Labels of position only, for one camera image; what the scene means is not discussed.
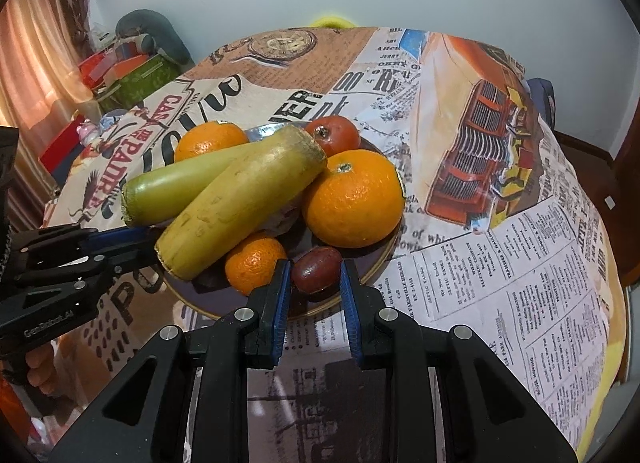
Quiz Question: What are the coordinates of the red tomato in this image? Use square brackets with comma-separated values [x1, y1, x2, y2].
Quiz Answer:
[304, 115, 362, 156]

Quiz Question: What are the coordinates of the printed tablecloth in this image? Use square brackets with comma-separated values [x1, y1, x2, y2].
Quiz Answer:
[42, 25, 626, 463]

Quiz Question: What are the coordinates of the pink toy figure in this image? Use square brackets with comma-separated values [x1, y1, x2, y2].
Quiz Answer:
[77, 122, 103, 146]

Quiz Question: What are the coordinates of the dark red date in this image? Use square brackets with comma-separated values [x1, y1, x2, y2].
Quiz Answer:
[291, 246, 343, 294]

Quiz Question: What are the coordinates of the dark round plate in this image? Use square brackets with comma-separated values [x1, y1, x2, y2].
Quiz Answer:
[162, 120, 408, 321]

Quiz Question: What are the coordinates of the yellow chair back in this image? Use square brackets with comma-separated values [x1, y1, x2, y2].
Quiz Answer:
[307, 14, 358, 30]

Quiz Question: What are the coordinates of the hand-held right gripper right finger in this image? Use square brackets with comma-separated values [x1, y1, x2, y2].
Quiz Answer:
[340, 259, 578, 463]

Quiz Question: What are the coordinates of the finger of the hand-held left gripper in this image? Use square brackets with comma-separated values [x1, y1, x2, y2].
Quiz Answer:
[12, 243, 166, 294]
[10, 224, 157, 256]

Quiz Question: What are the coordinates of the brown wooden door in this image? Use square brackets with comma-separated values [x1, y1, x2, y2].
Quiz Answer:
[611, 93, 640, 289]

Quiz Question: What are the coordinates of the yellow cucumber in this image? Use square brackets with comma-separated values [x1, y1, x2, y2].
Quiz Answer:
[155, 124, 328, 281]

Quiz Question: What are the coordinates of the pink curtain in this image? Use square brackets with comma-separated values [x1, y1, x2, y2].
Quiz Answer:
[0, 0, 93, 144]

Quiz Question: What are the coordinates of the green patterned box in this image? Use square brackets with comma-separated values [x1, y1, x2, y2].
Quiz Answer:
[97, 55, 181, 114]

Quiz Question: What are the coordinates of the small mandarin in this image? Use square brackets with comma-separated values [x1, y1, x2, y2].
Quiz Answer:
[224, 234, 290, 296]

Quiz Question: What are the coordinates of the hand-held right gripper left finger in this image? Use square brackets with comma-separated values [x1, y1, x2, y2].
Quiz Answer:
[47, 258, 292, 463]

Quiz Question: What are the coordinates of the person's left hand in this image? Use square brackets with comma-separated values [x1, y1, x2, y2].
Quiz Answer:
[22, 340, 57, 386]

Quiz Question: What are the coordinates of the dark blue chair back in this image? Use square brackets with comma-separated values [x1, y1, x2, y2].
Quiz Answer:
[525, 77, 557, 131]

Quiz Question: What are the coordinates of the yellow-green cucumber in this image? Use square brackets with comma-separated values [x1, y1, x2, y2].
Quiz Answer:
[121, 140, 261, 228]

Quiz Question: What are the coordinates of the grey plush cushion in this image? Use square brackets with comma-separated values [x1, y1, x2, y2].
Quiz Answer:
[115, 9, 193, 66]

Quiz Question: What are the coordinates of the red gift box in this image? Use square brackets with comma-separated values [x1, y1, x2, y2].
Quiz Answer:
[39, 118, 88, 174]
[79, 50, 121, 88]

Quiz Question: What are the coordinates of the large orange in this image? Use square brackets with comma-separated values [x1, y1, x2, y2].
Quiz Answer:
[173, 121, 250, 162]
[301, 149, 406, 249]

